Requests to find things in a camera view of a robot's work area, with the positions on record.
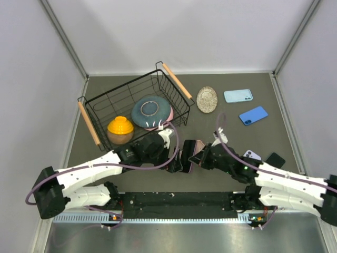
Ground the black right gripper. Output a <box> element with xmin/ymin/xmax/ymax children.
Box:
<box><xmin>190</xmin><ymin>142</ymin><xmax>233</xmax><ymax>174</ymax></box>

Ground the pink phone case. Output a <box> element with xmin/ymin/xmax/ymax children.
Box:
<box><xmin>181</xmin><ymin>140</ymin><xmax>206</xmax><ymax>173</ymax></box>

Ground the light blue phone case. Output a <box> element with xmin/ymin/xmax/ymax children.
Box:
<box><xmin>224</xmin><ymin>89</ymin><xmax>253</xmax><ymax>103</ymax></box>

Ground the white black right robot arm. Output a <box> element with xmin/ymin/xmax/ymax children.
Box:
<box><xmin>189</xmin><ymin>143</ymin><xmax>336</xmax><ymax>226</ymax></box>

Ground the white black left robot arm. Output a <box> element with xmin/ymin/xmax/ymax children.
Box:
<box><xmin>31</xmin><ymin>129</ymin><xmax>197</xmax><ymax>219</ymax></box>

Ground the lilac phone case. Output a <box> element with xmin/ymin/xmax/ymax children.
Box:
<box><xmin>244</xmin><ymin>150</ymin><xmax>262</xmax><ymax>161</ymax></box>

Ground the pink plate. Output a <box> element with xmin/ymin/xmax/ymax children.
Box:
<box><xmin>145</xmin><ymin>107</ymin><xmax>174</xmax><ymax>131</ymax></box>

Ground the speckled oval dish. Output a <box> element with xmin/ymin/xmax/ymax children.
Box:
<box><xmin>196</xmin><ymin>86</ymin><xmax>218</xmax><ymax>114</ymax></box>

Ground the blue glazed ceramic plate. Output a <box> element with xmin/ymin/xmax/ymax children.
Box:
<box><xmin>131</xmin><ymin>96</ymin><xmax>171</xmax><ymax>129</ymax></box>

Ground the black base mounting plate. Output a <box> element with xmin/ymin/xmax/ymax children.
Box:
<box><xmin>89</xmin><ymin>191</ymin><xmax>264</xmax><ymax>219</ymax></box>

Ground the brown speckled bowl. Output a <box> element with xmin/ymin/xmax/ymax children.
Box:
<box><xmin>107</xmin><ymin>131</ymin><xmax>134</xmax><ymax>145</ymax></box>

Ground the dark green smartphone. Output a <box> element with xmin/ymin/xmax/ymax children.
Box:
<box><xmin>265</xmin><ymin>152</ymin><xmax>285</xmax><ymax>169</ymax></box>

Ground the yellow ribbed bowl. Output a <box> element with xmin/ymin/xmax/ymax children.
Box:
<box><xmin>107</xmin><ymin>116</ymin><xmax>134</xmax><ymax>135</ymax></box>

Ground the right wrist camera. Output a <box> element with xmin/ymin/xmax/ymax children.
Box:
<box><xmin>212</xmin><ymin>127</ymin><xmax>228</xmax><ymax>147</ymax></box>

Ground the black wire dish basket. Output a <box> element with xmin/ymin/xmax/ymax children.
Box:
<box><xmin>77</xmin><ymin>61</ymin><xmax>196</xmax><ymax>152</ymax></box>

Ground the aluminium slotted rail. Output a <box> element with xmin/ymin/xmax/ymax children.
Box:
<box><xmin>53</xmin><ymin>212</ymin><xmax>262</xmax><ymax>225</ymax></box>

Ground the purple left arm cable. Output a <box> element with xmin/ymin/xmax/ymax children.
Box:
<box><xmin>25</xmin><ymin>121</ymin><xmax>181</xmax><ymax>206</ymax></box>

